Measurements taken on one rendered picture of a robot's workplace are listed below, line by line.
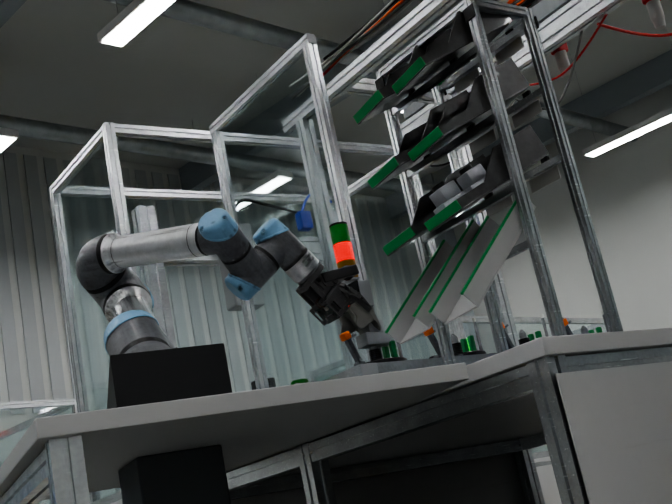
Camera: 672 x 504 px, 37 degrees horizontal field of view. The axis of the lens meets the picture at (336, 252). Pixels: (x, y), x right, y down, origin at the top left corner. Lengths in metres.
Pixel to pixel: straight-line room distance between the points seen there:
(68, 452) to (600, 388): 0.83
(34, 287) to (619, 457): 10.10
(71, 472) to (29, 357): 9.71
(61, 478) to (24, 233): 10.20
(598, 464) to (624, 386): 0.16
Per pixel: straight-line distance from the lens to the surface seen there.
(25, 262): 11.48
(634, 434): 1.72
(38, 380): 11.13
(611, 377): 1.71
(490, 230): 2.16
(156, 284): 3.33
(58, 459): 1.45
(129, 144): 10.65
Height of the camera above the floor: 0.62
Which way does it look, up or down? 16 degrees up
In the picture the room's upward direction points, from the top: 12 degrees counter-clockwise
